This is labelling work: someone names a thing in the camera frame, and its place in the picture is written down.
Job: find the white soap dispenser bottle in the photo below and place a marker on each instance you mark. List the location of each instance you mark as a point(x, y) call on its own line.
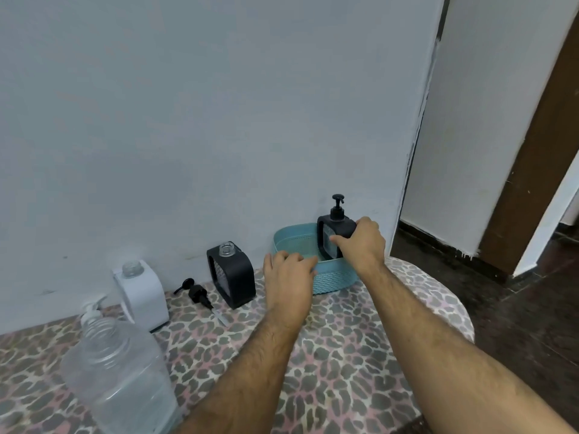
point(147, 298)

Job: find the person's right thumb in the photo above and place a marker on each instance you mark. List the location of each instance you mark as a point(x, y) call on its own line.
point(339, 242)

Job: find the black soap dispenser with pump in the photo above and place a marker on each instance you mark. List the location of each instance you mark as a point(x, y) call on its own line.
point(326, 222)

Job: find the person's left forearm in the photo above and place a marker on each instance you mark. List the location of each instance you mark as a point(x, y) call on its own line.
point(253, 370)

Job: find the large clear plastic bottle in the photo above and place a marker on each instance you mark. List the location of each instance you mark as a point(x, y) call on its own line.
point(117, 379)

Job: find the person's left hand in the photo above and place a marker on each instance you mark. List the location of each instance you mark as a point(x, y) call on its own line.
point(287, 289)

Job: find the white pump head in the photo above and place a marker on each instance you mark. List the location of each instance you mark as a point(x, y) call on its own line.
point(92, 317)

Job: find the person's left fingers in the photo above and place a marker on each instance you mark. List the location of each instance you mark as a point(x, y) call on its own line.
point(294, 259)

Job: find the leopard print tablecloth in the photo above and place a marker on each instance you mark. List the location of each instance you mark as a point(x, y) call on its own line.
point(343, 357)

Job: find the teal plastic basket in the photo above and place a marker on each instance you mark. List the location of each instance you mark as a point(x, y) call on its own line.
point(334, 277)

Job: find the black pump head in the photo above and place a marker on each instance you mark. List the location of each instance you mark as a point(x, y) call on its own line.
point(197, 293)

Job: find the black soap dispenser without pump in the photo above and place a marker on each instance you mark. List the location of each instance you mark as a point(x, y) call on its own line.
point(239, 284)

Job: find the brown wooden door frame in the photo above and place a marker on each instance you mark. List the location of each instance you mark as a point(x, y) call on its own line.
point(533, 176)

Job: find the person's right hand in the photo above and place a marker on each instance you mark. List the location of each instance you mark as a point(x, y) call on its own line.
point(364, 248)

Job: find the person's right forearm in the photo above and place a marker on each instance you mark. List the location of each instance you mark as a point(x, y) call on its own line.
point(434, 352)

